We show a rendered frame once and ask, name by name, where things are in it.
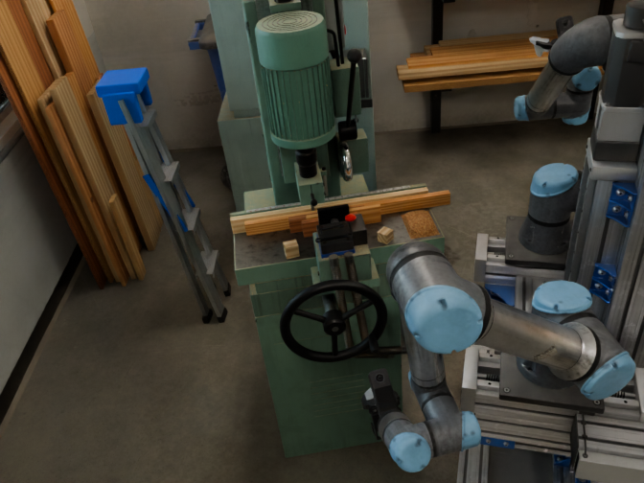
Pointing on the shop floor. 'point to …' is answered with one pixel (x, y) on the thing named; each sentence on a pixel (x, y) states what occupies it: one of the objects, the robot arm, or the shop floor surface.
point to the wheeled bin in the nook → (212, 65)
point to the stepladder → (164, 181)
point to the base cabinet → (325, 381)
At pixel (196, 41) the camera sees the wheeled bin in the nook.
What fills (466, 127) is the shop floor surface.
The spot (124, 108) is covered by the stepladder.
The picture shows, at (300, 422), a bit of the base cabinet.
